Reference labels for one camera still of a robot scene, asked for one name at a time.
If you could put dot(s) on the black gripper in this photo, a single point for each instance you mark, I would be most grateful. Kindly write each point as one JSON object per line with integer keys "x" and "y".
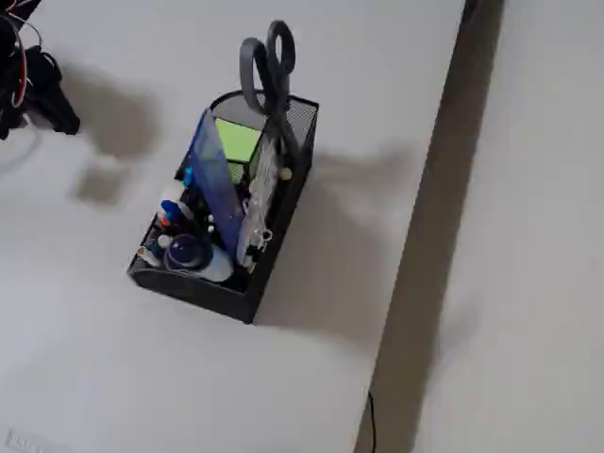
{"x": 47, "y": 90}

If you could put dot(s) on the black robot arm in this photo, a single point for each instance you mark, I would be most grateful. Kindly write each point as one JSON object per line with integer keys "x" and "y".
{"x": 9, "y": 71}

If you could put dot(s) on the white blue glue bottle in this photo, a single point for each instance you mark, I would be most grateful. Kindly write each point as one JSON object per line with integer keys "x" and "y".
{"x": 171, "y": 205}

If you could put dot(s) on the green sticky note pad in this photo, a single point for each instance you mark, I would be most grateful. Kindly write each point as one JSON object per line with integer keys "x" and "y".
{"x": 236, "y": 139}

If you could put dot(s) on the clear plastic bag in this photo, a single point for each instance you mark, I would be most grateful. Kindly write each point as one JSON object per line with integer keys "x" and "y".
{"x": 264, "y": 189}

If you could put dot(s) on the black mesh desk organizer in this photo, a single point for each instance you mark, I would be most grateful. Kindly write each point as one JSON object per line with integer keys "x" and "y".
{"x": 283, "y": 226}

